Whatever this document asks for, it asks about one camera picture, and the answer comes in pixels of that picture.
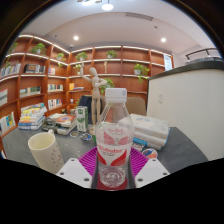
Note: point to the low stack of magazines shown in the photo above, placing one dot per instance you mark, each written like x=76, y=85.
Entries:
x=60, y=123

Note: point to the flat round red coaster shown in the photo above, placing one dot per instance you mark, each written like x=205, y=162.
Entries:
x=124, y=185

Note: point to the stack of colourful books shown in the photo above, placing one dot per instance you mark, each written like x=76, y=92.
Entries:
x=31, y=118

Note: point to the dark jacket on chair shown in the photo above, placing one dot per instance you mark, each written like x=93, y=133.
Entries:
x=86, y=105

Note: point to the round ceiling lights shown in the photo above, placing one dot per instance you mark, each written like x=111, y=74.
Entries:
x=107, y=6

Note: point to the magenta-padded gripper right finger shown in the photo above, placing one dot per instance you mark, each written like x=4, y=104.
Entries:
x=151, y=172

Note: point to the wooden artist mannequin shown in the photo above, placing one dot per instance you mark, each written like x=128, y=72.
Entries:
x=96, y=86

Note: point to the round printed sticker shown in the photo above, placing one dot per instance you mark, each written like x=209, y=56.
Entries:
x=149, y=153
x=85, y=136
x=74, y=134

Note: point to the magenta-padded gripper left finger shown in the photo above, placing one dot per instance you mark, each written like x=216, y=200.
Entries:
x=75, y=173

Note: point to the white counter with dark top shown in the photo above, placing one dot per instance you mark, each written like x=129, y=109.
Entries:
x=190, y=110

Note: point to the wooden shelf unit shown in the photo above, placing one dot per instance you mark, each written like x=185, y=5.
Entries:
x=123, y=71

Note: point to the clear plastic water bottle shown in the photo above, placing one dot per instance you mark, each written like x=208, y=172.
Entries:
x=114, y=146

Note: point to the staircase with metal railing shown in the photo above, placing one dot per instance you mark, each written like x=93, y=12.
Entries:
x=203, y=55

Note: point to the cream ceramic mug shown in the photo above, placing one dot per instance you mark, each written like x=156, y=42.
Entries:
x=45, y=151

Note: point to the tan upholstered chair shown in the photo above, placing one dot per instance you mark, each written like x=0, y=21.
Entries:
x=136, y=106

